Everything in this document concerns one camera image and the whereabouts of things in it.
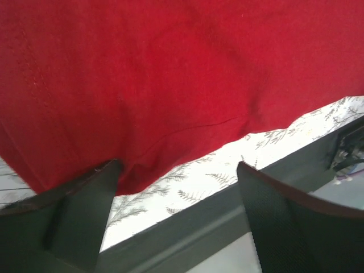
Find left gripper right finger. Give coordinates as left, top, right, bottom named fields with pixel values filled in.
left=237, top=162, right=363, bottom=272

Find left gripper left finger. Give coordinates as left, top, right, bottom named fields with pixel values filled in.
left=1, top=160, right=121, bottom=272

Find red t shirt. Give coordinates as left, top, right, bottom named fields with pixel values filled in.
left=1, top=1, right=363, bottom=195

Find floral table mat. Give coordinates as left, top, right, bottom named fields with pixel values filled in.
left=0, top=96, right=364, bottom=253

